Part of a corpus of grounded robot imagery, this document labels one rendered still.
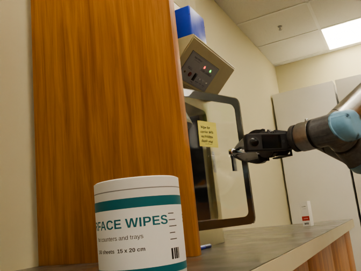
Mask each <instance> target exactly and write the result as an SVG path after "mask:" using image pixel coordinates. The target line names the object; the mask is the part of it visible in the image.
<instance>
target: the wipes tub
mask: <svg viewBox="0 0 361 271"><path fill-rule="evenodd" d="M93 187H94V197H95V217H96V233H97V249H98V266H99V271H187V262H186V251H185V240H184V229H183V219H182V207H181V196H180V193H179V182H178V178H177V177H175V176H171V175H152V176H136V177H126V178H121V179H114V180H108V181H103V182H99V183H97V184H95V185H94V186H93Z"/></svg>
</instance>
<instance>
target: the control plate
mask: <svg viewBox="0 0 361 271"><path fill-rule="evenodd" d="M204 66H206V68H205V69H204ZM184 70H186V72H185V73H184ZM210 70H212V71H211V72H210V73H209V71H210ZM181 71H182V80H183V81H185V82H187V83H188V84H190V85H192V86H194V87H196V88H198V89H199V90H201V91H203V92H205V90H206V89H207V87H208V86H209V84H210V83H211V82H212V80H213V79H214V77H215V75H216V74H217V72H218V71H219V69H218V68H217V67H216V66H214V65H213V64H211V63H210V62H209V61H207V60H206V59H204V58H203V57H202V56H201V55H199V54H198V53H196V52H195V51H194V50H193V51H192V53H191V54H190V56H189V57H188V59H187V60H186V62H185V63H184V65H183V67H182V68H181ZM189 72H191V73H192V75H191V76H188V73H189ZM195 73H197V74H198V75H197V77H196V78H195V79H194V81H192V80H191V79H192V77H193V76H194V74H195ZM198 78H200V80H198ZM201 80H203V82H201ZM205 82H206V84H204V83H205Z"/></svg>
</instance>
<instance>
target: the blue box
mask: <svg viewBox="0 0 361 271"><path fill-rule="evenodd" d="M175 17H176V27H177V36H178V39H179V38H182V37H185V36H187V35H191V34H195V35H196V36H197V37H198V38H199V39H201V40H202V41H203V42H204V43H206V35H205V27H204V20H203V18H202V17H201V16H200V15H198V14H197V13H196V12H195V11H194V9H193V8H191V7H190V6H189V5H188V6H185V7H183V8H180V9H177V10H175Z"/></svg>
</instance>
